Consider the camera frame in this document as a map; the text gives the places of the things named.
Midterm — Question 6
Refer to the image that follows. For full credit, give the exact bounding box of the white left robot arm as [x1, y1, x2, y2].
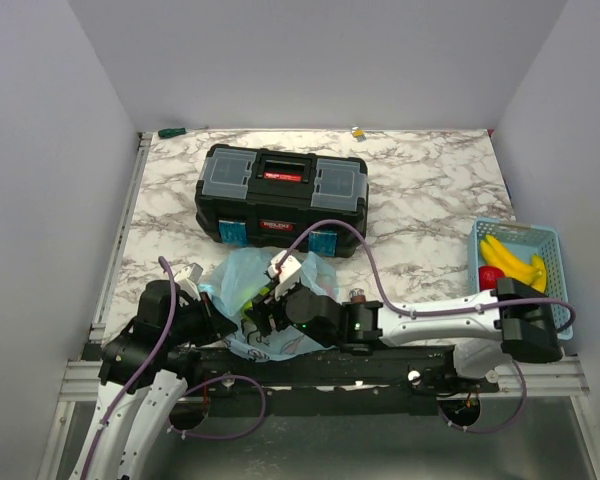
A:
[70, 279, 237, 479]

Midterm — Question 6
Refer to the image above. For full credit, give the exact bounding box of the light blue plastic bag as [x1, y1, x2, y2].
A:
[197, 248, 341, 362]

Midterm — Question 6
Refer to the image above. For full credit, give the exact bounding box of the green handled screwdriver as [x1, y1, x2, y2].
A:
[157, 126, 209, 139]

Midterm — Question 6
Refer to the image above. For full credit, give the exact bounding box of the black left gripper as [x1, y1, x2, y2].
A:
[164, 290, 239, 347]

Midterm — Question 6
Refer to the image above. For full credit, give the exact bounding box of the red fake fruit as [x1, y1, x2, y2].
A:
[478, 265, 505, 291]

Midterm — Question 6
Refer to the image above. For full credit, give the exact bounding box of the small yellow blue object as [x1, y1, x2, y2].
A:
[351, 127, 366, 142]

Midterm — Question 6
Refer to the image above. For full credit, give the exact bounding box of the light blue plastic basket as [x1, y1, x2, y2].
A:
[467, 218, 575, 341]

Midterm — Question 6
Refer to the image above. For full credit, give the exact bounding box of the brown faucet tap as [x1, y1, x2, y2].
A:
[349, 288, 366, 303]

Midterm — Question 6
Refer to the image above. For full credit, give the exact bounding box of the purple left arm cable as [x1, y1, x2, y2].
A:
[79, 255, 269, 480]

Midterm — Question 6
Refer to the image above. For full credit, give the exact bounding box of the black plastic toolbox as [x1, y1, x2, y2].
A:
[194, 144, 369, 258]

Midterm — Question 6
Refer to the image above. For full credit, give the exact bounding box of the yellow fake banana bunch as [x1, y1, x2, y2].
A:
[479, 234, 548, 293]

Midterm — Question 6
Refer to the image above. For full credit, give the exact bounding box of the black metal base rail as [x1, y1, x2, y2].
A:
[79, 344, 501, 416]

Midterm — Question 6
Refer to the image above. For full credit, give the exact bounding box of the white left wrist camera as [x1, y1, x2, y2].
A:
[174, 263, 203, 301]

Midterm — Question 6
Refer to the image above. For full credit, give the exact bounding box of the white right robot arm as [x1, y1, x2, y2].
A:
[243, 277, 563, 392]

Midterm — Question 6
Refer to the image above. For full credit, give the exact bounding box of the green fake apple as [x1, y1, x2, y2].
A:
[243, 294, 267, 313]

